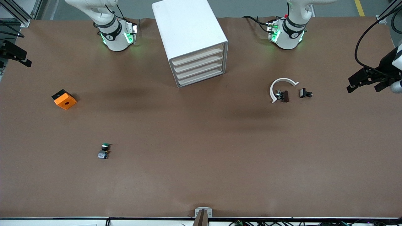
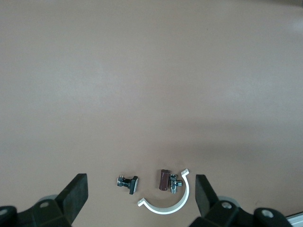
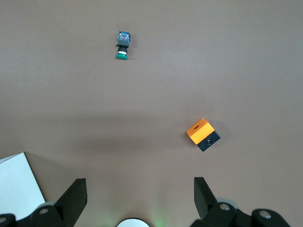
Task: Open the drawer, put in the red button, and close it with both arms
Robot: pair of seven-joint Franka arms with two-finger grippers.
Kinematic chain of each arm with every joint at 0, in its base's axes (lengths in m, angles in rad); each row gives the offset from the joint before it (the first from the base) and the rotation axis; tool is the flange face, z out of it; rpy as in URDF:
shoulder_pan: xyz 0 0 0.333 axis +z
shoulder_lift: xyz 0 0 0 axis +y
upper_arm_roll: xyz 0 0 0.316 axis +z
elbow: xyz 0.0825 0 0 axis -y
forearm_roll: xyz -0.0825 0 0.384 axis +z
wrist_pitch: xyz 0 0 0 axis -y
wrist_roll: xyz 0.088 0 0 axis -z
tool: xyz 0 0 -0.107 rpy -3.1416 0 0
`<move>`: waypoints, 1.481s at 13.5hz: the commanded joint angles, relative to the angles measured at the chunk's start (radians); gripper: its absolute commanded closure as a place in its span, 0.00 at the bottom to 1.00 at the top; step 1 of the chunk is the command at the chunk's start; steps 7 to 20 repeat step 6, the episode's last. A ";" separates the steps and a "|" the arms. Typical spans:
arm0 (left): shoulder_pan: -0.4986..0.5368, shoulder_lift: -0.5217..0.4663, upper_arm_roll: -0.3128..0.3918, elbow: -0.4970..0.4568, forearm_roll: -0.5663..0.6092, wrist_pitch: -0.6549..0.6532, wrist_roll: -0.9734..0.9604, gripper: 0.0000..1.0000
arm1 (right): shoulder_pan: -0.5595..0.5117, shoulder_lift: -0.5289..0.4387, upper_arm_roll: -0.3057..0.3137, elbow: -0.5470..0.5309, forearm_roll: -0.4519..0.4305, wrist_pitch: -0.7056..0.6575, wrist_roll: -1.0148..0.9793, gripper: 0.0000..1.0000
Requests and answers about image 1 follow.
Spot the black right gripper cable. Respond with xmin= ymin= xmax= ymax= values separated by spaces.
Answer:
xmin=0 ymin=20 xmax=22 ymax=38

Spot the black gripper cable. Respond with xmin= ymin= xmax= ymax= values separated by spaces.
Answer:
xmin=0 ymin=20 xmax=22 ymax=38
xmin=354 ymin=6 xmax=402 ymax=75

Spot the dark brown small component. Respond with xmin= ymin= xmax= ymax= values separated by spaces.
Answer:
xmin=274 ymin=89 xmax=289 ymax=103

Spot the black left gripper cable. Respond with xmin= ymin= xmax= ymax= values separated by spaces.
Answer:
xmin=354 ymin=6 xmax=402 ymax=75

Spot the white curved plastic ring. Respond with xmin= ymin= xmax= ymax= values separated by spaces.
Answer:
xmin=269 ymin=78 xmax=299 ymax=104

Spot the green push button switch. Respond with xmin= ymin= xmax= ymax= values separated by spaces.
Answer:
xmin=97 ymin=143 xmax=111 ymax=159

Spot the orange and black button box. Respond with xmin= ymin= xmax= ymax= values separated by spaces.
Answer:
xmin=52 ymin=89 xmax=78 ymax=110

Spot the black cable bundle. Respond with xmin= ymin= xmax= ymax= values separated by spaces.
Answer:
xmin=228 ymin=220 xmax=357 ymax=226

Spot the aluminium frame post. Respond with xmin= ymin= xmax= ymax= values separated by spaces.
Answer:
xmin=0 ymin=0 xmax=43 ymax=28
xmin=375 ymin=0 xmax=397 ymax=24

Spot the black base cable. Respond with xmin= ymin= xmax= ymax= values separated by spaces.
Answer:
xmin=242 ymin=15 xmax=274 ymax=33

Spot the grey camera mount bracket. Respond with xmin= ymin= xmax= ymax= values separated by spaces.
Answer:
xmin=193 ymin=207 xmax=213 ymax=226

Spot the white table edge rail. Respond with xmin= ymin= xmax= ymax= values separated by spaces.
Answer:
xmin=0 ymin=217 xmax=402 ymax=226

